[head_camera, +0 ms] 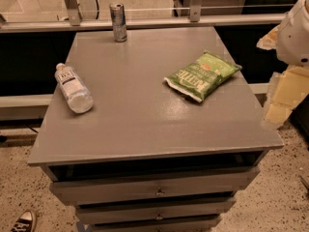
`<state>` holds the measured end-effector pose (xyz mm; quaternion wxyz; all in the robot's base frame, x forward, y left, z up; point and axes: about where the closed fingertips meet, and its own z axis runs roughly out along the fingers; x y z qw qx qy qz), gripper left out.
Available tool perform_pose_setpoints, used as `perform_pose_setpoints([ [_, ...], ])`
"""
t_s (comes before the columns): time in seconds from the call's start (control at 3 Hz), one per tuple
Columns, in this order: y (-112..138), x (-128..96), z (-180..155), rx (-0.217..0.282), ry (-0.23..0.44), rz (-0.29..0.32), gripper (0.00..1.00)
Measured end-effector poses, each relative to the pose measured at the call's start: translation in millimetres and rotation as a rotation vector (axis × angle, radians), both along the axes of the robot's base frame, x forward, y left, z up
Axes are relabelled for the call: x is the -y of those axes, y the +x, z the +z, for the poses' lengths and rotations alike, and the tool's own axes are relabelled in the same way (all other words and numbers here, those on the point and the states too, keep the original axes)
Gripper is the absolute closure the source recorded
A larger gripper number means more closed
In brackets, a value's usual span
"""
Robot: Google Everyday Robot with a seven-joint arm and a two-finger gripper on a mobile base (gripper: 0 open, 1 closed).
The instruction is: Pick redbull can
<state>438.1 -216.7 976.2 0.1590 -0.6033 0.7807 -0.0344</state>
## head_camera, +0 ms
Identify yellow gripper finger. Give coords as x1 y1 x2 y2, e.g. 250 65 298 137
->
256 26 279 50
263 65 309 126

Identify silver blue redbull can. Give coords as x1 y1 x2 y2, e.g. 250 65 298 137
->
109 3 126 43

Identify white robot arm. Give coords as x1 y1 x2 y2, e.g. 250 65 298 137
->
256 0 309 130

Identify green kettle chips bag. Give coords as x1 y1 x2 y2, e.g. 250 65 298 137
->
164 51 241 102

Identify grey drawer cabinet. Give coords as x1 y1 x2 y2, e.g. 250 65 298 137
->
28 27 282 232

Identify clear plastic water bottle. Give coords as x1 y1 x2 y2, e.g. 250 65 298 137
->
54 63 94 114

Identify black white sneaker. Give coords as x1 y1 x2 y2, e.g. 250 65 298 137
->
10 210 37 232

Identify metal railing frame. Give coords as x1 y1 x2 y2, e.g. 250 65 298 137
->
0 0 297 33

